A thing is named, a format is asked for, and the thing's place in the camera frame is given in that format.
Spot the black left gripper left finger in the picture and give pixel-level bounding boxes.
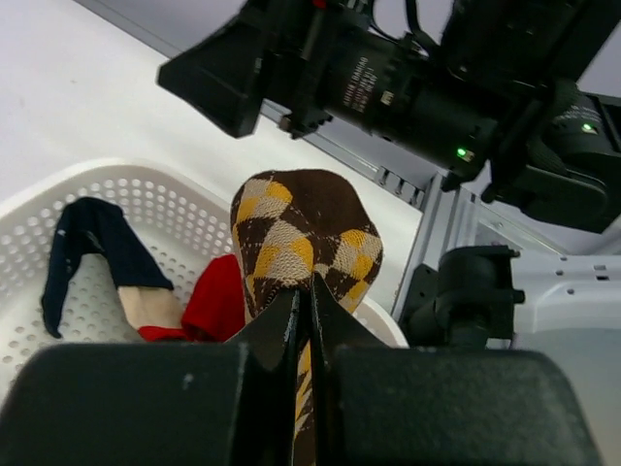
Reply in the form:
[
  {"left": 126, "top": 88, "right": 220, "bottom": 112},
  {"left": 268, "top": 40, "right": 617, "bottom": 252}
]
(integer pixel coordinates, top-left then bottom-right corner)
[{"left": 1, "top": 290, "right": 301, "bottom": 465}]

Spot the brown yellow argyle sock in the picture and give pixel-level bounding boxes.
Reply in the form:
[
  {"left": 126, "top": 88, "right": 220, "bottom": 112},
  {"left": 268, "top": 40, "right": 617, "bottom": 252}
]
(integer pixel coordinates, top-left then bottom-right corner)
[{"left": 230, "top": 169, "right": 383, "bottom": 465}]

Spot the white perforated plastic basket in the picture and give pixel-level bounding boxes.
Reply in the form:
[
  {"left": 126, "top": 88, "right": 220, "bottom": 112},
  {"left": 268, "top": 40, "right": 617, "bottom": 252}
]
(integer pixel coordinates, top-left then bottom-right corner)
[{"left": 0, "top": 157, "right": 411, "bottom": 404}]

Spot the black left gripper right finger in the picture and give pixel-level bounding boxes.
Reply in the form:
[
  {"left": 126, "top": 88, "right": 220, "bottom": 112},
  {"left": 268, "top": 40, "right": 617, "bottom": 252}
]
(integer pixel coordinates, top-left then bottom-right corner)
[{"left": 310, "top": 276, "right": 602, "bottom": 465}]

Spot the navy sock red toe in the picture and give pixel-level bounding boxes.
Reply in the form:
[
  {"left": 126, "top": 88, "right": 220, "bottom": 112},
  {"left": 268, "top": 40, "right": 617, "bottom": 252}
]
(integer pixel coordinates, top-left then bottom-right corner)
[{"left": 41, "top": 197, "right": 183, "bottom": 341}]

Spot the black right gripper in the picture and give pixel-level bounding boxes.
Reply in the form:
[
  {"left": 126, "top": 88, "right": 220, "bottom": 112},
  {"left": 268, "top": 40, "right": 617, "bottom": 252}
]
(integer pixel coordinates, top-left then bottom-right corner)
[{"left": 157, "top": 1, "right": 378, "bottom": 139}]

